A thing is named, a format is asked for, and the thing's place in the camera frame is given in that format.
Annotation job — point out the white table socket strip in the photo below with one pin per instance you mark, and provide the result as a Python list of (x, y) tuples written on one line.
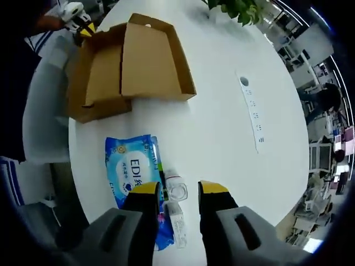
[(253, 116)]

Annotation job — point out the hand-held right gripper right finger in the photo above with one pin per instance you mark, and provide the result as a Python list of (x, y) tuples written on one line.
[(238, 235)]

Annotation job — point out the green potted plant white pot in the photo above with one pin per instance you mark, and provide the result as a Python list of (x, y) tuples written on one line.
[(238, 9)]

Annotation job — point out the clear pump bottle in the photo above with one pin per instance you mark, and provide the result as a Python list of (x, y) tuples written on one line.
[(177, 191)]

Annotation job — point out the brown cardboard shoe box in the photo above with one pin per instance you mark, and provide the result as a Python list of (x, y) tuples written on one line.
[(149, 63)]

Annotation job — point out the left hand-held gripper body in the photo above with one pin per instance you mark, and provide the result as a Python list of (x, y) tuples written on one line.
[(73, 12)]

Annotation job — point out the white printed carton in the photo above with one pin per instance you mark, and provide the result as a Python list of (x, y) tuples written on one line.
[(177, 224)]

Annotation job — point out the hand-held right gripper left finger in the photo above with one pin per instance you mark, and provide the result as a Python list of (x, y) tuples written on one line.
[(116, 235)]

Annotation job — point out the round grey table grommet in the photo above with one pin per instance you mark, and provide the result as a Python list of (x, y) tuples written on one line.
[(244, 81)]

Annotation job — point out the person's dark blue clothing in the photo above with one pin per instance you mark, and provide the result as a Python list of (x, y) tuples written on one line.
[(14, 97)]

